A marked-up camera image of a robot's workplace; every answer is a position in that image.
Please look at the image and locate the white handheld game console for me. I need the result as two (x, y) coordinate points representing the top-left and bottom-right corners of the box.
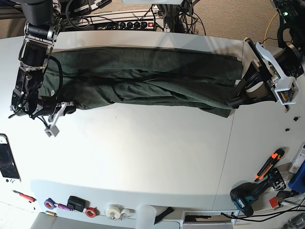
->
(0, 134), (20, 184)

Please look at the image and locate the purple tape roll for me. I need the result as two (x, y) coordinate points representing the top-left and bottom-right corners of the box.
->
(44, 198), (56, 209)

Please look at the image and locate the blue box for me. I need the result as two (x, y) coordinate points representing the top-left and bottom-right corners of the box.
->
(288, 163), (305, 194)

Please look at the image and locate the orange black utility knife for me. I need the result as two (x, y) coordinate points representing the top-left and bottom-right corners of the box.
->
(254, 148), (285, 182)

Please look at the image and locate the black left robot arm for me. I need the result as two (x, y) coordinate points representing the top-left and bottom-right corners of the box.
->
(227, 0), (305, 110)

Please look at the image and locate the red tape roll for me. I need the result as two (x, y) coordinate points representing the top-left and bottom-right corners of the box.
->
(85, 208), (98, 218)

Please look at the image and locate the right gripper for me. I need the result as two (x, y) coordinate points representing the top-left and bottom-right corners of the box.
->
(30, 101), (76, 119)

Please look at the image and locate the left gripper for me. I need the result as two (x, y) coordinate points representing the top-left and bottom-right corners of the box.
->
(226, 38), (278, 109)

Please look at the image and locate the white tape roll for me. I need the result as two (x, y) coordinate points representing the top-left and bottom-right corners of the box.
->
(104, 205), (123, 219)

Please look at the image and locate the dark green t-shirt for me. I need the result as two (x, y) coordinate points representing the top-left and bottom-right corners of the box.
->
(39, 47), (243, 117)

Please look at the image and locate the black power strip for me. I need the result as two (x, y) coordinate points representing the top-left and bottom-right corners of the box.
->
(104, 21), (155, 31)

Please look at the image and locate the purple marker pen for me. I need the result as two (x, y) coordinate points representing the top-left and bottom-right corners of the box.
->
(56, 204), (72, 211)

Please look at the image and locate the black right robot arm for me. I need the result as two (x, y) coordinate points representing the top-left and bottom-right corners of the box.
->
(10, 0), (76, 119)

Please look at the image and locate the yellow cable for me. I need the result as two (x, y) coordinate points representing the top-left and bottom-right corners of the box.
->
(261, 11), (279, 45)

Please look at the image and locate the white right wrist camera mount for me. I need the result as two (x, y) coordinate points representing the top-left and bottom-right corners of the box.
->
(45, 101), (74, 137)

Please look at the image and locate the translucent plastic cup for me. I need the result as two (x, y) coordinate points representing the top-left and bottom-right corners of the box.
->
(135, 205), (157, 229)

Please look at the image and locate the red screwdriver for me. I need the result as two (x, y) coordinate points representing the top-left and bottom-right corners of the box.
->
(12, 190), (36, 203)

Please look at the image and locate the brass bullet-shaped piece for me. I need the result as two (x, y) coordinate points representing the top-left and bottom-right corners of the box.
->
(45, 211), (57, 216)

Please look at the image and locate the black action camera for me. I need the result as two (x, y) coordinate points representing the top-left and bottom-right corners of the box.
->
(67, 196), (86, 212)

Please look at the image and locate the teal black power drill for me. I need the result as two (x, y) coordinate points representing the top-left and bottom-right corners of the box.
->
(230, 168), (286, 217)

